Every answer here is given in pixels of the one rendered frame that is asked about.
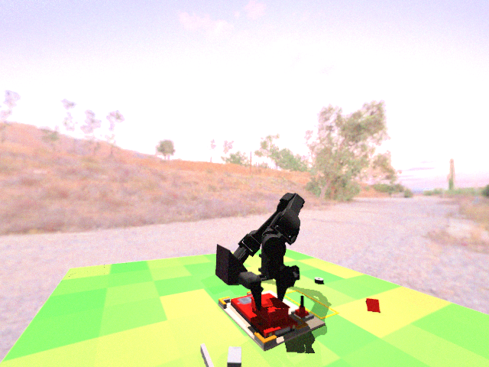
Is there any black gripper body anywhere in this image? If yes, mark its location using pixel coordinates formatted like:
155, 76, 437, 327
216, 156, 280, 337
238, 251, 272, 290

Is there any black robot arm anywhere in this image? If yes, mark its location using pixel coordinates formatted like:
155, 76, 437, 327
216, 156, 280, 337
233, 193, 305, 289

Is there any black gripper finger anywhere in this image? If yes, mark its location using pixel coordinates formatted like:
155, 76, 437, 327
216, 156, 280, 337
250, 287, 264, 311
276, 282, 287, 302

